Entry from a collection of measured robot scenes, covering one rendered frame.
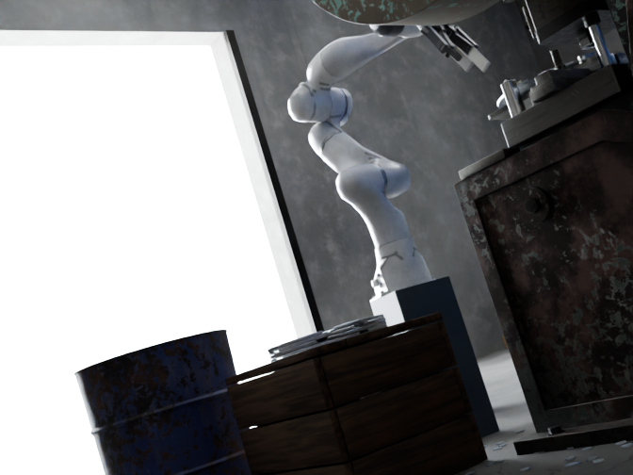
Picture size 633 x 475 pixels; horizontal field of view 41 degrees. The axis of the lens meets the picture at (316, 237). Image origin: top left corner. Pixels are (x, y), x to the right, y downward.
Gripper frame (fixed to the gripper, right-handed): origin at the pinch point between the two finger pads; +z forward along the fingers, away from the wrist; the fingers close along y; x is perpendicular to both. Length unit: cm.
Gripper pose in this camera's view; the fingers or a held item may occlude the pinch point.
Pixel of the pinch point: (471, 60)
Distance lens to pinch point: 225.8
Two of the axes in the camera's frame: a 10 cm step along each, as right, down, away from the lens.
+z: 5.3, 7.1, -4.7
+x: 4.0, -7.0, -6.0
